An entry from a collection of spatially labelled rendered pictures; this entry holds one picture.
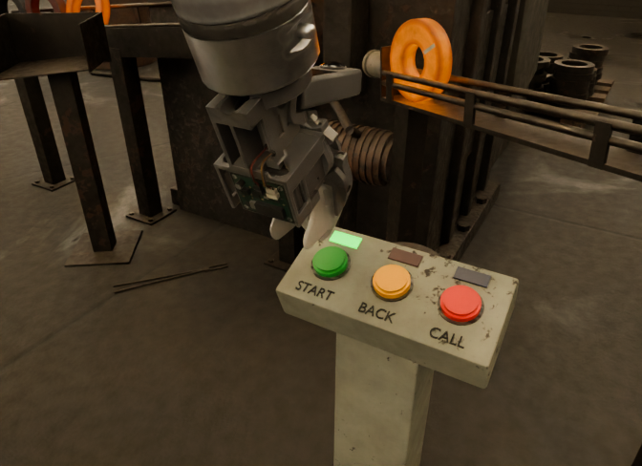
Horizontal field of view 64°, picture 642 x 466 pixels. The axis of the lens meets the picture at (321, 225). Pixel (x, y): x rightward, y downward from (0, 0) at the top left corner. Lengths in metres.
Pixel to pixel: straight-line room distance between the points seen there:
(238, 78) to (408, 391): 0.39
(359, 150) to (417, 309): 0.66
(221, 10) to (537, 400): 1.15
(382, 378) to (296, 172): 0.29
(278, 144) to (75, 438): 0.98
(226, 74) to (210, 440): 0.94
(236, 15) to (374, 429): 0.50
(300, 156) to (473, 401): 0.96
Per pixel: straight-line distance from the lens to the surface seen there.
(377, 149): 1.15
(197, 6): 0.34
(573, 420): 1.33
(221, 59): 0.36
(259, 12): 0.34
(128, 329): 1.50
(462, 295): 0.55
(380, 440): 0.69
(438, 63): 1.01
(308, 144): 0.42
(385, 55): 1.12
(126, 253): 1.80
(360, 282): 0.57
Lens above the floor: 0.94
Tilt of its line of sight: 30 degrees down
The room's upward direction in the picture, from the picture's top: straight up
